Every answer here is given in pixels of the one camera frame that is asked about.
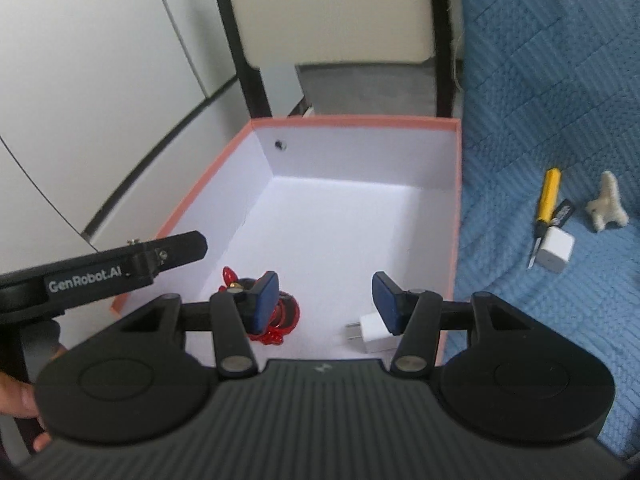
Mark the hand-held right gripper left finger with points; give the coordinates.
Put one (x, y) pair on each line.
(262, 305)

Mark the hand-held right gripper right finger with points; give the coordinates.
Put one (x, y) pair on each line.
(387, 305)

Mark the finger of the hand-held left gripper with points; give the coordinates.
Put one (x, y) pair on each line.
(180, 247)

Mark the red lion figurine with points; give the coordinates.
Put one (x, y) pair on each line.
(287, 317)

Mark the pink cardboard box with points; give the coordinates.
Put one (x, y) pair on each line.
(320, 220)

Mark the white charger plug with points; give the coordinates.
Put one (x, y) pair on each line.
(372, 332)
(555, 250)

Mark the cream fluffy hair claw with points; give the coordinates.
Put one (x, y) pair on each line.
(607, 207)

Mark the person's left hand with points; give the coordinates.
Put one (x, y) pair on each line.
(17, 395)

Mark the white wardrobe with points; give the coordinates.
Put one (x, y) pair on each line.
(100, 60)

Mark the blue quilted blanket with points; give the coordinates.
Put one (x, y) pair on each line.
(525, 85)

